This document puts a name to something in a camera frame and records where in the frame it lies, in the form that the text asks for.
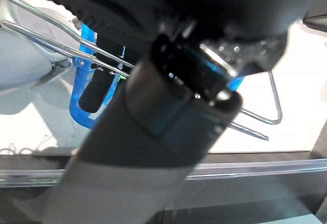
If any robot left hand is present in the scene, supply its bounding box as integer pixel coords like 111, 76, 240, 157
10, 0, 327, 224

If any blue plastic shopping basket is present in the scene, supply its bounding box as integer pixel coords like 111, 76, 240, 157
68, 23, 126, 130

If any black low shelf board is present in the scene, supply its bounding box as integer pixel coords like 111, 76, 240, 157
0, 151, 327, 224

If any silver robot left leg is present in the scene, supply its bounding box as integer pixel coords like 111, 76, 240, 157
0, 4, 80, 93

